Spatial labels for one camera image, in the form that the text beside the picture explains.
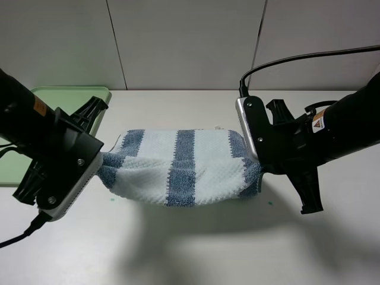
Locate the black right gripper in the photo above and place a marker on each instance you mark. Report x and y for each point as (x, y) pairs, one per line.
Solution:
(288, 147)

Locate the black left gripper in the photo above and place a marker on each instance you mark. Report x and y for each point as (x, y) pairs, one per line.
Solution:
(57, 143)

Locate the blue white striped towel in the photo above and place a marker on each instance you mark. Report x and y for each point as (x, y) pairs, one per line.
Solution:
(180, 168)

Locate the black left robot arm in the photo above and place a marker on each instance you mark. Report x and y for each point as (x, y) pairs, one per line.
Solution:
(15, 99)

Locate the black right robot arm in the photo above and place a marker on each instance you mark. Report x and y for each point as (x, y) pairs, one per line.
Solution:
(348, 125)

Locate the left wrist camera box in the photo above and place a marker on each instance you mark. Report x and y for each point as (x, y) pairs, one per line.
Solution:
(76, 184)

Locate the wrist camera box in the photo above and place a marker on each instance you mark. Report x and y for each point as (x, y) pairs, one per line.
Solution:
(76, 184)
(255, 126)

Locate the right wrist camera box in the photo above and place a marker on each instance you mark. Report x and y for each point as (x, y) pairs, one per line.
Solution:
(255, 126)

